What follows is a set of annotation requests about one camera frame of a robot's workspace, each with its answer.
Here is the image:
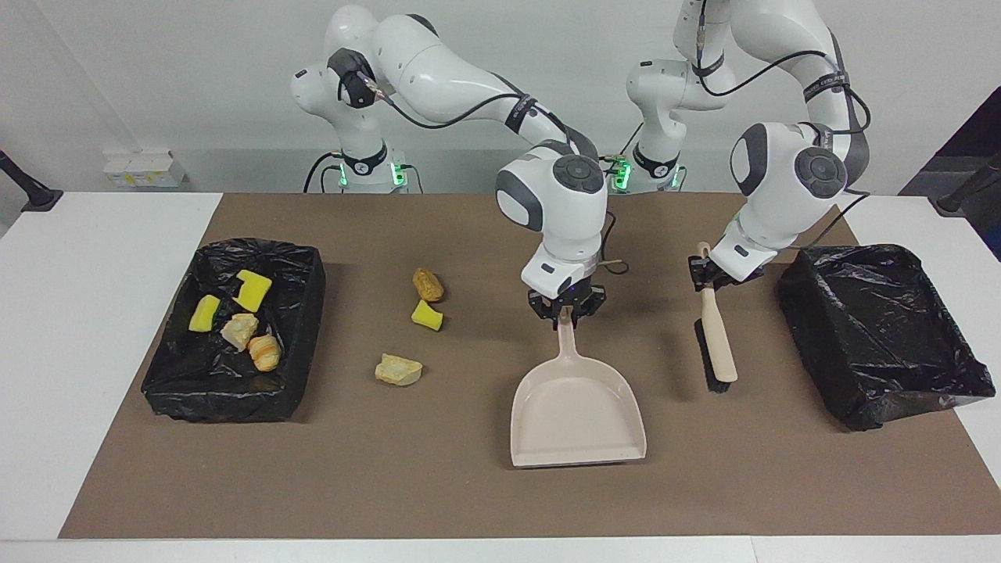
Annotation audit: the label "green and yellow sponge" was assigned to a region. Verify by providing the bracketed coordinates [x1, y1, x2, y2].
[189, 295, 228, 333]

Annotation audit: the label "bin lined with black bag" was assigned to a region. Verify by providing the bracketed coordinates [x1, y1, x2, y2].
[141, 238, 327, 424]
[777, 244, 996, 432]

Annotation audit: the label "beige plastic dustpan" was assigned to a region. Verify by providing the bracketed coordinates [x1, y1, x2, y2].
[510, 317, 648, 468]

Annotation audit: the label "dark grey background panel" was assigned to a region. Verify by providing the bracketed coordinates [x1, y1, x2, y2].
[898, 86, 1001, 260]

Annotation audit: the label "black stand foot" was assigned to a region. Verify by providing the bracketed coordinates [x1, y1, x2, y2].
[929, 152, 1001, 217]
[0, 149, 63, 213]

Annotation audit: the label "striped orange croissant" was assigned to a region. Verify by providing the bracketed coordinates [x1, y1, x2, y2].
[248, 335, 282, 372]

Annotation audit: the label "pale bread chunk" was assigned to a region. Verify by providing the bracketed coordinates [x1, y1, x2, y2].
[375, 353, 424, 388]
[221, 314, 260, 351]

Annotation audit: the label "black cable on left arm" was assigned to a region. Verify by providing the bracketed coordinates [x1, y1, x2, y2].
[696, 0, 873, 229]

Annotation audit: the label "black base power cable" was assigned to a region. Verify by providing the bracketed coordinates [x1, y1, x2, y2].
[303, 151, 424, 195]
[598, 117, 646, 195]

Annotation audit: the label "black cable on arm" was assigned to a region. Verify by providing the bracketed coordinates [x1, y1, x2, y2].
[364, 74, 630, 276]
[696, 0, 873, 229]

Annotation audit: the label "white wall socket strip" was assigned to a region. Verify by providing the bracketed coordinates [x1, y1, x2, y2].
[102, 152, 187, 188]

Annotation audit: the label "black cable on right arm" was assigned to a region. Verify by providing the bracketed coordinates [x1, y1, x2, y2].
[364, 74, 630, 276]

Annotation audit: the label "brown table mat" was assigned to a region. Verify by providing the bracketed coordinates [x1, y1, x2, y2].
[59, 192, 1001, 540]

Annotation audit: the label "brown oval bread roll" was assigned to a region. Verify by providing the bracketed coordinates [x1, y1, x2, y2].
[412, 267, 445, 303]

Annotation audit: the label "beige hand brush black bristles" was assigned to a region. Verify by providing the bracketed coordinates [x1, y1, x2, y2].
[694, 241, 738, 393]

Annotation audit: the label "large yellow sponge piece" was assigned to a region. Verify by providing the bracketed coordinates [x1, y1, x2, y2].
[233, 270, 273, 311]

